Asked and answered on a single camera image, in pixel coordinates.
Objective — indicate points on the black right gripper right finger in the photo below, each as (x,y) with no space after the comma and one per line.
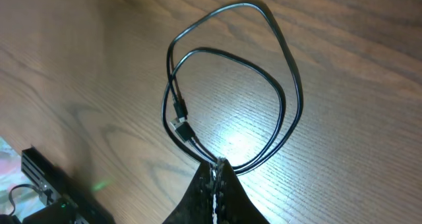
(233,206)

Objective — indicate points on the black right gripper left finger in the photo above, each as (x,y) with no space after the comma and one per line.
(196,205)

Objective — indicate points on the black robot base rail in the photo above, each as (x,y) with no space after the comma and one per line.
(64,200)

